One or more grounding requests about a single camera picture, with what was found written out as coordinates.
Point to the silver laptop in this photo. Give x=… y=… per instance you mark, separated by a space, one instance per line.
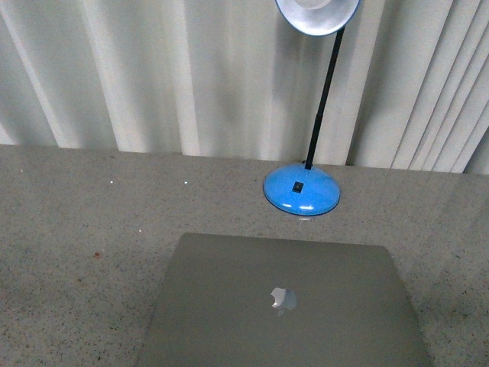
x=239 y=301

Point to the blue desk lamp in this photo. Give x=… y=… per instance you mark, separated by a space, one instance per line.
x=302 y=189

